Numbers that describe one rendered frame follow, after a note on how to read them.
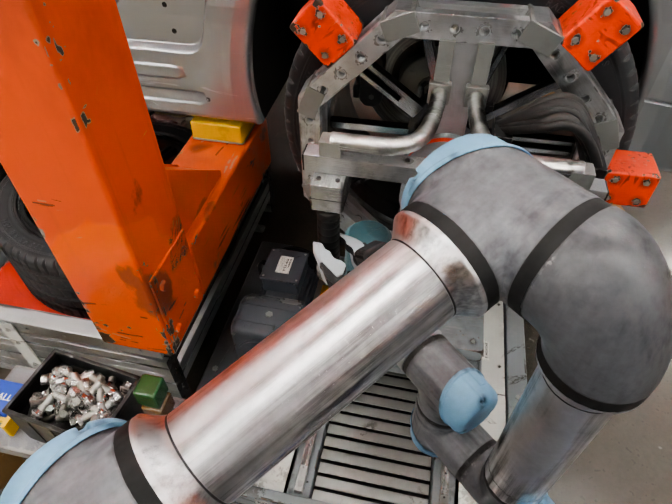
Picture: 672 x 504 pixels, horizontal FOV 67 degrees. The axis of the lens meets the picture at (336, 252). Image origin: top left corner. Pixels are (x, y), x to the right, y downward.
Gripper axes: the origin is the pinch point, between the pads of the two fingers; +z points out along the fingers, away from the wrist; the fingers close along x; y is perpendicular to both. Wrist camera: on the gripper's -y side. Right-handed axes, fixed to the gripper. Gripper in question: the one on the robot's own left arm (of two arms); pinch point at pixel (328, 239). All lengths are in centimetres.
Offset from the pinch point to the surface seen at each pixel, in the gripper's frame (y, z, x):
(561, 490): 83, -42, 46
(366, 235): 8.9, 4.7, 11.4
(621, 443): 83, -43, 70
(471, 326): 60, 0, 48
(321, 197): -10.0, -0.6, -1.6
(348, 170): -13.2, -0.9, 2.9
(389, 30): -26.2, 10.5, 17.8
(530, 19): -29.4, -3.2, 32.3
